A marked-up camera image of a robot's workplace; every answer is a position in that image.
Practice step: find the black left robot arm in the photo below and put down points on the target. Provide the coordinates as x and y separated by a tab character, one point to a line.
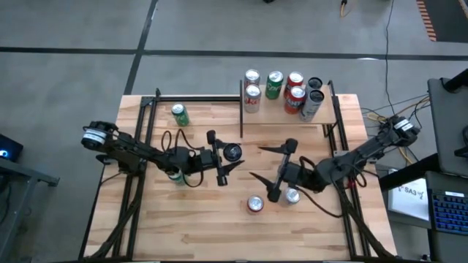
139	151

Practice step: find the grey computer desk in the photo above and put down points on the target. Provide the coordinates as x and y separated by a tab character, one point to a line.
449	128

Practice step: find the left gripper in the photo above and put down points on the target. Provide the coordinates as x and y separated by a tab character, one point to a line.
209	160

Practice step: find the black device with blue light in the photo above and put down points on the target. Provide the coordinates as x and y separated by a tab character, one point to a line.
9	148

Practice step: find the red Fanta strawberry can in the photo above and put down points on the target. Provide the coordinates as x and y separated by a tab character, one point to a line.
255	203
295	100
294	78

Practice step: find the black mat with orange stripes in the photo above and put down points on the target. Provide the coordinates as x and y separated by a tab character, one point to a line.
449	18

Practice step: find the wooden shelf with black frame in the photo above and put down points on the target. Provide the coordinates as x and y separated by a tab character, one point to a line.
274	118

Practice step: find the grey metal table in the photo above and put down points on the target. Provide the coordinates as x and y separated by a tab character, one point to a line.
22	175

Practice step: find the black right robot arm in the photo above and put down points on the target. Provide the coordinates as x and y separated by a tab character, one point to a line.
358	157

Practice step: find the black computer keyboard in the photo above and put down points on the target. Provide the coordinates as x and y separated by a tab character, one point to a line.
449	212

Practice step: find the white corner bracket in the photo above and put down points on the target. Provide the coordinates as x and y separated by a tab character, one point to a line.
337	152

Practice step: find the silver Diet Coke can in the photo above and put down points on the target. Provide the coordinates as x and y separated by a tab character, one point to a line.
251	77
252	100
292	196

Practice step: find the black metal table frame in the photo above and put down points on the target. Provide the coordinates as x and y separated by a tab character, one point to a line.
201	98

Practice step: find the white Celsius can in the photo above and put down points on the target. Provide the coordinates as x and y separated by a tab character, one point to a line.
233	152
314	83
312	106

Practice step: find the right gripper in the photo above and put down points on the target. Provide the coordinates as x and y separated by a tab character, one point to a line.
292	173

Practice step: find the white SA3 label sheet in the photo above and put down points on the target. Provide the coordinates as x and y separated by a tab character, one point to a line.
407	199

